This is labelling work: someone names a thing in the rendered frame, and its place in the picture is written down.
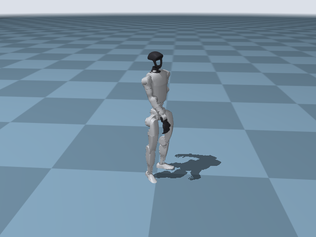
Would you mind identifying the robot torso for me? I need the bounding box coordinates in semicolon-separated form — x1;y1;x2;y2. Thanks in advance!
146;68;167;120

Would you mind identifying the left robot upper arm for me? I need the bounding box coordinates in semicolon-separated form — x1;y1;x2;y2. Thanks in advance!
163;69;170;92

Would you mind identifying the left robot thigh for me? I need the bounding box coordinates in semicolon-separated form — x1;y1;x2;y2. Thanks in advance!
158;110;173;146

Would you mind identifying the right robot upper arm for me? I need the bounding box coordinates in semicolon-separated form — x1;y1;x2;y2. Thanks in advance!
141;76;158;102

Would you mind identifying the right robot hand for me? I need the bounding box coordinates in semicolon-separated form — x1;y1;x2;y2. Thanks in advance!
160;117;171;134

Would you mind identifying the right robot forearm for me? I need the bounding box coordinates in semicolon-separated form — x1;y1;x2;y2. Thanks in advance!
150;98;167;121

